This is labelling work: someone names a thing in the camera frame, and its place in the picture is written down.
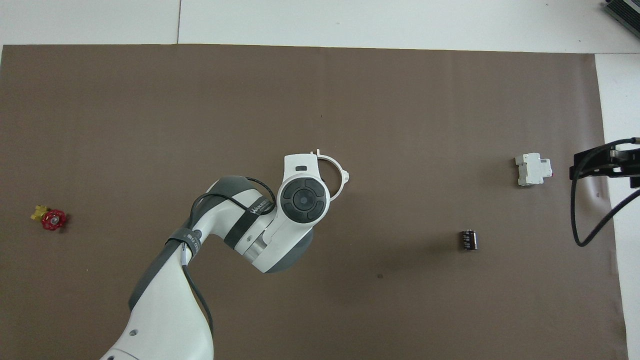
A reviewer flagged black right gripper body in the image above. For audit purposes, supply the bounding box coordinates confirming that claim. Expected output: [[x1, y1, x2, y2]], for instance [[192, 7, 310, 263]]
[[607, 142, 640, 190]]

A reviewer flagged white half-ring pipe clamp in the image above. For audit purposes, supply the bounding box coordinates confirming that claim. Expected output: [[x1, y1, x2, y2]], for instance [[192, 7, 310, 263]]
[[310, 148, 350, 203]]

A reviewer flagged white circuit breaker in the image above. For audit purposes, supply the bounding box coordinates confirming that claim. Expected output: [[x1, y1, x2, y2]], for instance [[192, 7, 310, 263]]
[[515, 152, 553, 187]]

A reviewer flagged dark ribbed device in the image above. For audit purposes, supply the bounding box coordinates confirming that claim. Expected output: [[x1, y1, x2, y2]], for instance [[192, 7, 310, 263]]
[[604, 0, 640, 26]]

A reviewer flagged brown paper mat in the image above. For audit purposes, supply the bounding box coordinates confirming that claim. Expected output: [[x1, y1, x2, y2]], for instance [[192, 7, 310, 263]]
[[0, 44, 630, 360]]

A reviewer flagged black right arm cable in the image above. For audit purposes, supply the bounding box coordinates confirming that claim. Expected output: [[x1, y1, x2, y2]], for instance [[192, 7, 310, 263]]
[[571, 137, 640, 248]]

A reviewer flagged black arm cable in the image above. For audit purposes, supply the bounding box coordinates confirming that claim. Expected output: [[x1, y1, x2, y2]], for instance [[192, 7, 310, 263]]
[[571, 137, 640, 248], [181, 176, 277, 337]]

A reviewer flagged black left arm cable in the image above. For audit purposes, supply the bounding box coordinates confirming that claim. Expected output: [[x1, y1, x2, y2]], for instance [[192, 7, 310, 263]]
[[181, 176, 277, 337]]

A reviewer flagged red-handled brass valve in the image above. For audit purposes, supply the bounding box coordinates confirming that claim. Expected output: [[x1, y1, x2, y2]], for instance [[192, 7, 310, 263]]
[[31, 205, 67, 231]]

